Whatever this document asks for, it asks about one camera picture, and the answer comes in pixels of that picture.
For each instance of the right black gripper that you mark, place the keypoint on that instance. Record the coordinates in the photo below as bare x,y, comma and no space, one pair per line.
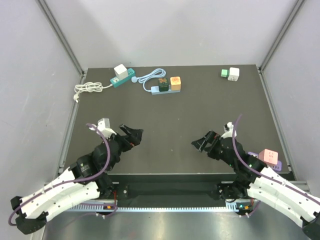
200,143

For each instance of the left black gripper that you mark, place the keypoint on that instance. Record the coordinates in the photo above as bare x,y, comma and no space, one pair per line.
137,133

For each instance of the pink cube plug adapter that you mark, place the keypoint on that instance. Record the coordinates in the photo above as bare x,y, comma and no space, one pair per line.
268,156

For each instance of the purple power strip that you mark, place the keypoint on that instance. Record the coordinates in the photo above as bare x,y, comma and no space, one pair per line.
277,167

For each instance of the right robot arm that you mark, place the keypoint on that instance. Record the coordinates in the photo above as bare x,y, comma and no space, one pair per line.
256,180

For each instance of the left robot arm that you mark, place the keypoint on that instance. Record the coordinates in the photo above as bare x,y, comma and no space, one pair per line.
86,179

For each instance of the light blue power strip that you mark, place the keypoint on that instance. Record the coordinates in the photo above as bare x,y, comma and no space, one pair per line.
156,91

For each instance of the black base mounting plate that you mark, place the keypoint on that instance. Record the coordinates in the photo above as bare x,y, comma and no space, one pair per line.
131,190

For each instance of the dark green cube adapter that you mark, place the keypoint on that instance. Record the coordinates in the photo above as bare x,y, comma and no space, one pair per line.
163,84

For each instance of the white cube adapter on teal strip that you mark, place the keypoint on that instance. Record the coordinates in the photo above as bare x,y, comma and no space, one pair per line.
121,72

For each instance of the orange cube adapter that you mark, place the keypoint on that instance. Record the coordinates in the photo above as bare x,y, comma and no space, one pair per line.
175,83

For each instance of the small green cube adapter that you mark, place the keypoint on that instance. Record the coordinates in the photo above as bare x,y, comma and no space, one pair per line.
224,73

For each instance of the white cube adapter far right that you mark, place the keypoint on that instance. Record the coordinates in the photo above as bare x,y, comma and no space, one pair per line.
233,74

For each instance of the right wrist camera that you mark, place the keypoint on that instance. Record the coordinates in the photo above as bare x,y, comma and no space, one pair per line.
228,130

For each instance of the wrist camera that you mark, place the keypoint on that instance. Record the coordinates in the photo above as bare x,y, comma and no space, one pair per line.
104,126
228,130

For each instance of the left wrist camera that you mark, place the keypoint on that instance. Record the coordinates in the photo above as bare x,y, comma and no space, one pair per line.
104,126

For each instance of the slotted cable duct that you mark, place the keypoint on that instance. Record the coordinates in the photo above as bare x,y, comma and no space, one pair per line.
225,208

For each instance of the front aluminium rail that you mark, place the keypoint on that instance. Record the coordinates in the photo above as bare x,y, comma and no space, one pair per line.
303,185

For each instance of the left aluminium frame post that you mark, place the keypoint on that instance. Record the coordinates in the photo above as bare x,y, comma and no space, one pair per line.
44,7

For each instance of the aluminium frame post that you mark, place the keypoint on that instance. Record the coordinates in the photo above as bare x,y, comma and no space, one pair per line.
44,7
298,4

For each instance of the right aluminium frame post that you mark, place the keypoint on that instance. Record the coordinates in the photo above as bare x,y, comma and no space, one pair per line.
298,4

